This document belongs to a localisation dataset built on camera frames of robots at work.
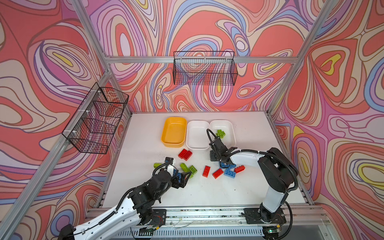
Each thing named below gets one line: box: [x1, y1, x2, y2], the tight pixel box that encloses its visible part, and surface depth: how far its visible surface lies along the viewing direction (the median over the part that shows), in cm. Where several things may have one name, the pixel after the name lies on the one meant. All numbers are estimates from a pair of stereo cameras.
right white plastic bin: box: [208, 119, 236, 148], surface depth 107 cm
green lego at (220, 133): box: [216, 129, 226, 139], surface depth 103 cm
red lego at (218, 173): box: [212, 168, 224, 180], surface depth 89 cm
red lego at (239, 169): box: [234, 165, 246, 174], surface depth 90 cm
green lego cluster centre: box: [180, 163, 198, 179], surface depth 90 cm
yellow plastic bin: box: [161, 116, 188, 148], surface depth 109 cm
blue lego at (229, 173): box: [223, 169, 237, 179], surface depth 88 cm
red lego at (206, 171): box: [202, 165, 211, 178], surface depth 90 cm
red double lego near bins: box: [178, 148, 193, 161], surface depth 96 cm
